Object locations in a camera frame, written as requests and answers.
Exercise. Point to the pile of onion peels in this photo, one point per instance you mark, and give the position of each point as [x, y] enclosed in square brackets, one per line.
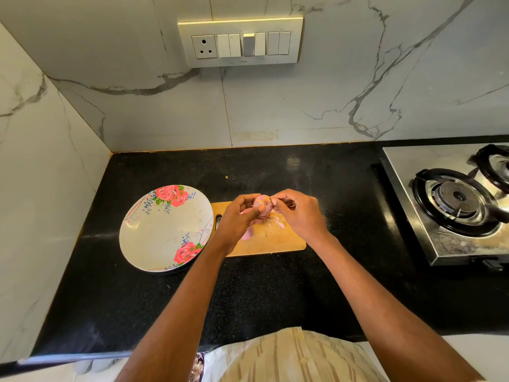
[272, 222]

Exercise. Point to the person's right forearm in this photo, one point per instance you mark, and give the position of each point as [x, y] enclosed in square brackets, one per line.
[386, 314]

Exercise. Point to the person's left forearm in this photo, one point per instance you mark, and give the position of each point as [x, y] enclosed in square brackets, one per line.
[175, 322]

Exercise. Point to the person's right hand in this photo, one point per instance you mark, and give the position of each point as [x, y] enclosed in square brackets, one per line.
[302, 217]

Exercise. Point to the small pink onion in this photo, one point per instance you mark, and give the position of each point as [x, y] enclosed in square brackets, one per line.
[248, 232]
[262, 203]

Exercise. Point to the person's left hand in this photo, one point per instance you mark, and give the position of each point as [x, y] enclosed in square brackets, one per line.
[235, 226]

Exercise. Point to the black stone countertop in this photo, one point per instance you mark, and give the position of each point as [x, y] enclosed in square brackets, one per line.
[350, 169]

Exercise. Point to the wooden cutting board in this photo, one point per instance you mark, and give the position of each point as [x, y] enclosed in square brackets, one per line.
[274, 242]

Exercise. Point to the white wall switch panel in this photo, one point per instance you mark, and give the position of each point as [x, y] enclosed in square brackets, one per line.
[240, 42]

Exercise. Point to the black stove burner grate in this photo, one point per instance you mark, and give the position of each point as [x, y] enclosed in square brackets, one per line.
[457, 203]
[495, 165]

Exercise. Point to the white floral plate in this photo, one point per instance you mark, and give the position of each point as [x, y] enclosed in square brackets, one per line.
[165, 230]

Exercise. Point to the stainless steel gas stove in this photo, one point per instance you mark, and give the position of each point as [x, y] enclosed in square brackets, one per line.
[399, 163]

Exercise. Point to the beige striped garment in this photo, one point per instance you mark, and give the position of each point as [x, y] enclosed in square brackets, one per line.
[294, 358]

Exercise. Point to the grey slipper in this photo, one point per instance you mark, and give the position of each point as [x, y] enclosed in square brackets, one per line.
[83, 366]
[104, 364]

